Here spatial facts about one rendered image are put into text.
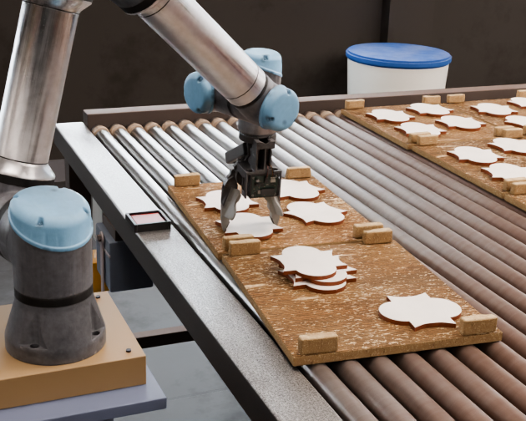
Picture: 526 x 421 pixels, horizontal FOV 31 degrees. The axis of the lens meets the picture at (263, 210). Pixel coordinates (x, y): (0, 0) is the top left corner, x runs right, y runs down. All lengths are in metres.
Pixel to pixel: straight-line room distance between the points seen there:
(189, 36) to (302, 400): 0.56
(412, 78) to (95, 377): 3.84
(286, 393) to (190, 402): 1.76
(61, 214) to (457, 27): 4.81
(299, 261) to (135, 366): 0.39
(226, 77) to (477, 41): 4.67
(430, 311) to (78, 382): 0.57
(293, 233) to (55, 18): 0.68
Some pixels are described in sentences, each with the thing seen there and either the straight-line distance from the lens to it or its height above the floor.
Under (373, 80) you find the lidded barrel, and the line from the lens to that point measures 5.11.
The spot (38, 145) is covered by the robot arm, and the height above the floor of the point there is 1.20.
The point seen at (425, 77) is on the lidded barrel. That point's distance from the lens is 5.12.
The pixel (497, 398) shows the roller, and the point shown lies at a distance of 1.40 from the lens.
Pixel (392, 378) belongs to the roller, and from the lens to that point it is 1.42.
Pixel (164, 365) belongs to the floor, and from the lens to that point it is 3.32.
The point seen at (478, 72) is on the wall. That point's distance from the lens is 6.17.
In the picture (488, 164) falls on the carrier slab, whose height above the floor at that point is 0.94.
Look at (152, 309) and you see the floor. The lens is 3.72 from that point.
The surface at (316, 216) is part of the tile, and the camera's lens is 1.95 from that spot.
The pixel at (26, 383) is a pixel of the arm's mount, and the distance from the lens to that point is 1.42.
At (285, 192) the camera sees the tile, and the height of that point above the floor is 0.94.
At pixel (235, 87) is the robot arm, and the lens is 1.52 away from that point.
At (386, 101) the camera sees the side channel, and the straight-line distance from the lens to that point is 3.06.
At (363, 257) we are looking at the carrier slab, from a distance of 1.78.
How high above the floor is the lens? 1.61
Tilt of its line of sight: 20 degrees down
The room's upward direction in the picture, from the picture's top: 2 degrees clockwise
